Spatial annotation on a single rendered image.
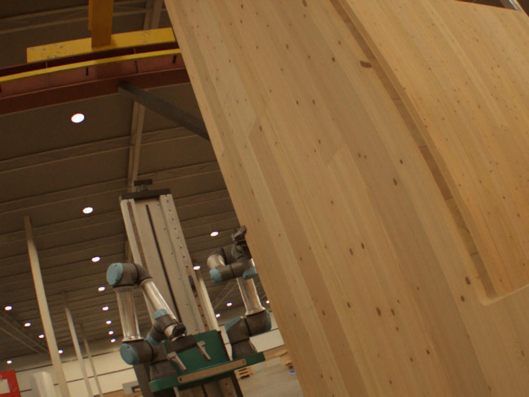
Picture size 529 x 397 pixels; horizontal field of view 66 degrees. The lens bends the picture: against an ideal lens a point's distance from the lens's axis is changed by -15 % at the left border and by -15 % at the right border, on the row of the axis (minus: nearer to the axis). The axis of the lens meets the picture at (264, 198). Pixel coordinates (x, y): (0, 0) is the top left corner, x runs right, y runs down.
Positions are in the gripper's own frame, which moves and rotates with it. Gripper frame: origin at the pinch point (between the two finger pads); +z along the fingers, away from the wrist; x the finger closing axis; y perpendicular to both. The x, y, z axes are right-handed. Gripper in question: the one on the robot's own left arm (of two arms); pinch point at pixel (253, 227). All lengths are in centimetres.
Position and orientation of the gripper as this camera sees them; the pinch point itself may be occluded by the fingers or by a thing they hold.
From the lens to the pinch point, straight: 212.2
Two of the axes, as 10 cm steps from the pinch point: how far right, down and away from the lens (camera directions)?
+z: 2.7, -4.6, -8.5
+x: 9.0, -1.9, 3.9
